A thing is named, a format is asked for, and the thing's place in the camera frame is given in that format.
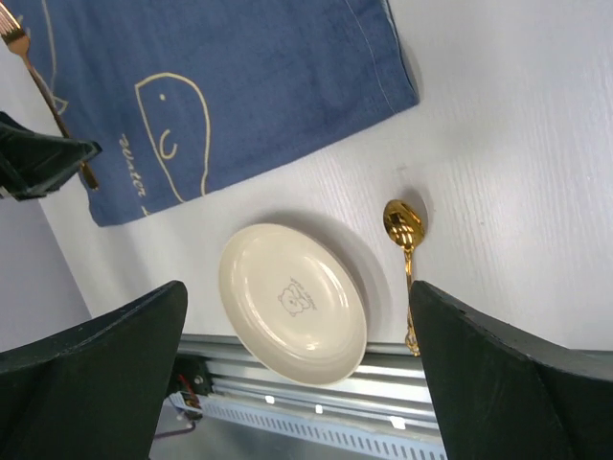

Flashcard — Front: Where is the cream round plate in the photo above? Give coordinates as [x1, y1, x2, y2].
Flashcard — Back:
[218, 223, 368, 383]

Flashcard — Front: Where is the rose gold fork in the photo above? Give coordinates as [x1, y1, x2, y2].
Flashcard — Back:
[1, 6, 99, 190]

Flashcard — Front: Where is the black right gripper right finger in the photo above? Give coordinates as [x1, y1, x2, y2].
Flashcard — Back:
[410, 281, 612, 459]

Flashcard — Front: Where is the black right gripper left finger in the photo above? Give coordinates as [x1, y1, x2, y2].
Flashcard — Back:
[1, 281, 188, 459]

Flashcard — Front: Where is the gold spoon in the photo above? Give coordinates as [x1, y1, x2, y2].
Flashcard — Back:
[381, 198, 427, 357]

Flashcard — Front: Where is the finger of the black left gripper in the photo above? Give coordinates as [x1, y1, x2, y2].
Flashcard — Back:
[1, 112, 102, 201]

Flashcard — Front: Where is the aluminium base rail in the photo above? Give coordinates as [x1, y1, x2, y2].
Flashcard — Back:
[179, 335, 436, 428]

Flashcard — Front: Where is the perforated cable duct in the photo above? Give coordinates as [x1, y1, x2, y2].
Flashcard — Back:
[200, 397, 447, 459]

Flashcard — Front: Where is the blue cloth placemat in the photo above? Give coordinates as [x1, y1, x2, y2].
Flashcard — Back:
[7, 1, 419, 227]

